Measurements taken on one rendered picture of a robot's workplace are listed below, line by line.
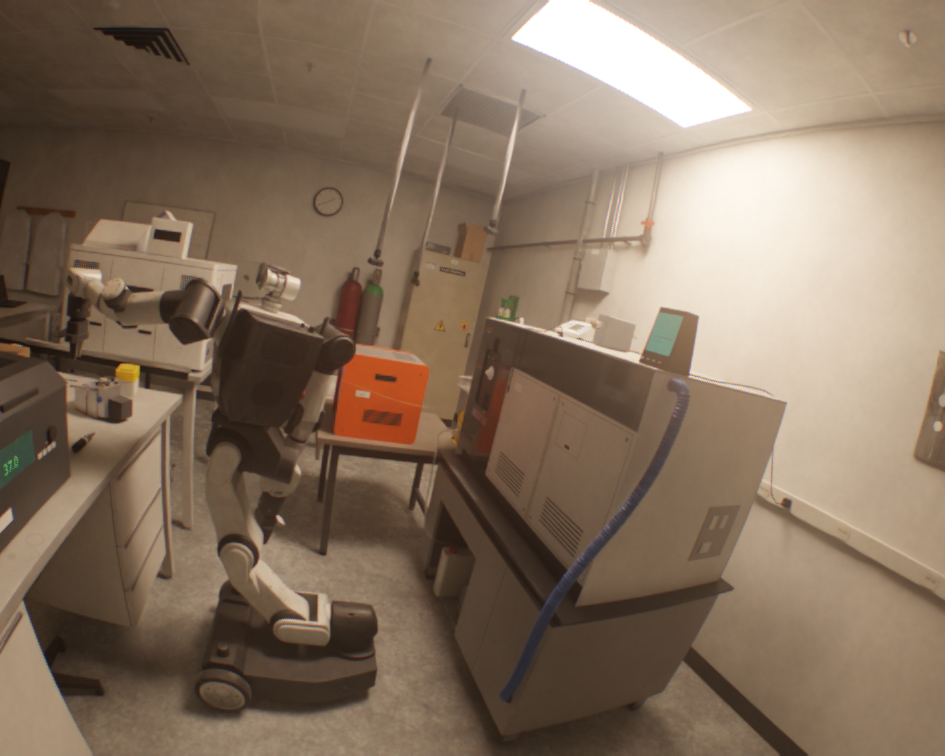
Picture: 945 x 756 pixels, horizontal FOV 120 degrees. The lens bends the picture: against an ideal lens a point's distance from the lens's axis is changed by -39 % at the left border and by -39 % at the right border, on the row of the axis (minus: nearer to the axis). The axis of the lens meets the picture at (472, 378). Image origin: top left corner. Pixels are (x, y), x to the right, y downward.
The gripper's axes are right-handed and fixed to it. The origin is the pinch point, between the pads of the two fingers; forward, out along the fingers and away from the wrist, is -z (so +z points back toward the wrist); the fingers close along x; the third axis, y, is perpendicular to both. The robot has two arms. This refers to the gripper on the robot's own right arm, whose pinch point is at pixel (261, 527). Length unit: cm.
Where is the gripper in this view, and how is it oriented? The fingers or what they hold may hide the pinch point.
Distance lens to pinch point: 178.1
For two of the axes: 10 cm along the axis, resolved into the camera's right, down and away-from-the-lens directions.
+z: 4.9, -8.4, -2.4
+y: -6.6, -1.8, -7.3
